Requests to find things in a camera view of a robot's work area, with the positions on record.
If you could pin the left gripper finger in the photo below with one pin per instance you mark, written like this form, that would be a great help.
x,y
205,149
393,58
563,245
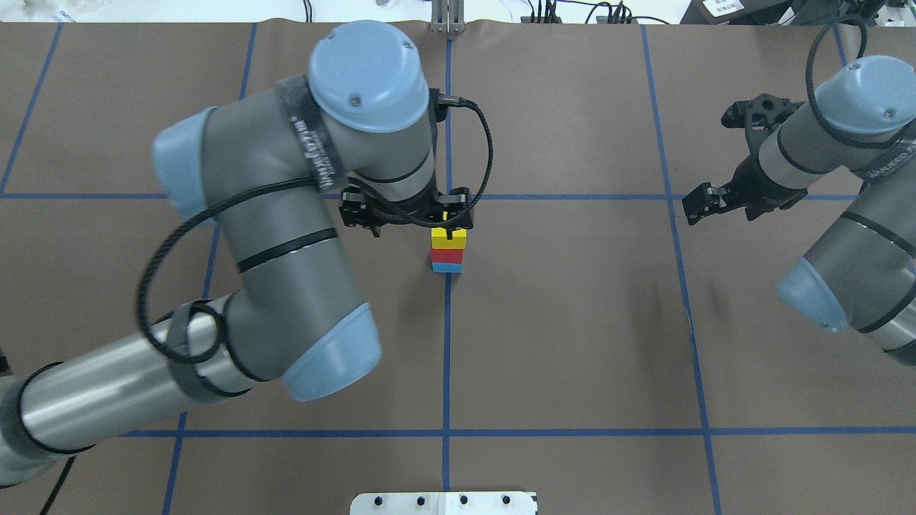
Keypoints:
x,y
456,206
355,210

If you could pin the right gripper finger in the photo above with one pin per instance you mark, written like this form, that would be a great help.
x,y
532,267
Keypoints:
x,y
706,200

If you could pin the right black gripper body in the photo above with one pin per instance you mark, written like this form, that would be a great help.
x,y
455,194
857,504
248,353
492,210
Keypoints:
x,y
757,183

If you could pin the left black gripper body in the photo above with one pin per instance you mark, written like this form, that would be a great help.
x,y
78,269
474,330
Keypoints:
x,y
356,210

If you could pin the yellow wooden block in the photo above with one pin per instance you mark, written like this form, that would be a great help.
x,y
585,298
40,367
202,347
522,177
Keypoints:
x,y
448,238

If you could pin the red wooden block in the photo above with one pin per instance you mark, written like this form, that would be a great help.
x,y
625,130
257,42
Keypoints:
x,y
447,256

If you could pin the blue wooden block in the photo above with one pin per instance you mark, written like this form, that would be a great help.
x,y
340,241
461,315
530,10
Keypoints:
x,y
446,267

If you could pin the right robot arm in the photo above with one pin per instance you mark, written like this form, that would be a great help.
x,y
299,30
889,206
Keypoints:
x,y
859,275

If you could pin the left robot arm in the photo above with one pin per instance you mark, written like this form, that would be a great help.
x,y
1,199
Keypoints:
x,y
361,121

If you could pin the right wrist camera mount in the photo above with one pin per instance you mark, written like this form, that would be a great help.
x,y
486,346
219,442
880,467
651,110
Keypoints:
x,y
759,118

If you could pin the aluminium frame post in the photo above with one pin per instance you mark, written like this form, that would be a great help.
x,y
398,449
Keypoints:
x,y
448,16

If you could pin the white camera stand base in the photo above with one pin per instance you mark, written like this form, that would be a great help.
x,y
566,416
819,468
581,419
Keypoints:
x,y
446,502

